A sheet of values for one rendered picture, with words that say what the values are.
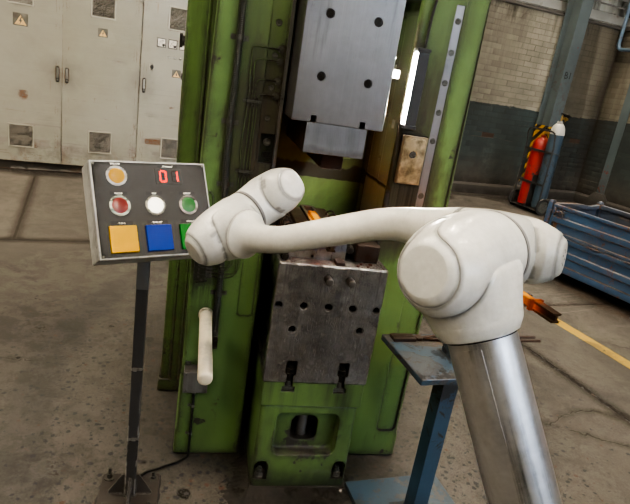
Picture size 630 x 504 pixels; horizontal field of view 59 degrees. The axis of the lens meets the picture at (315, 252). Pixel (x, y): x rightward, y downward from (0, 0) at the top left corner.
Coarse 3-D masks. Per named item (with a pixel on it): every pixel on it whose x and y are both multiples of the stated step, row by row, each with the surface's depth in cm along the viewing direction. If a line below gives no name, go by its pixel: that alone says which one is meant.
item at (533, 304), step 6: (528, 294) 174; (528, 300) 170; (534, 300) 168; (540, 300) 168; (528, 306) 168; (534, 306) 168; (540, 306) 165; (546, 306) 164; (540, 312) 166; (546, 312) 163; (552, 312) 160; (558, 312) 161; (546, 318) 162; (552, 318) 161
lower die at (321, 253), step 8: (296, 208) 224; (304, 208) 222; (296, 216) 212; (304, 216) 214; (320, 216) 213; (288, 224) 203; (320, 248) 190; (336, 248) 191; (344, 248) 191; (296, 256) 189; (304, 256) 190; (320, 256) 191; (328, 256) 191; (336, 256) 192; (344, 256) 192
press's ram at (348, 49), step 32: (320, 0) 164; (352, 0) 166; (384, 0) 167; (320, 32) 167; (352, 32) 169; (384, 32) 170; (320, 64) 170; (352, 64) 172; (384, 64) 174; (288, 96) 183; (320, 96) 173; (352, 96) 175; (384, 96) 177
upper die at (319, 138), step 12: (288, 120) 213; (288, 132) 210; (300, 132) 184; (312, 132) 176; (324, 132) 177; (336, 132) 178; (348, 132) 178; (360, 132) 179; (300, 144) 182; (312, 144) 178; (324, 144) 178; (336, 144) 179; (348, 144) 180; (360, 144) 180; (348, 156) 181; (360, 156) 182
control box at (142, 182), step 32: (96, 160) 153; (96, 192) 151; (128, 192) 156; (160, 192) 161; (192, 192) 167; (96, 224) 149; (128, 224) 154; (96, 256) 150; (128, 256) 153; (160, 256) 158
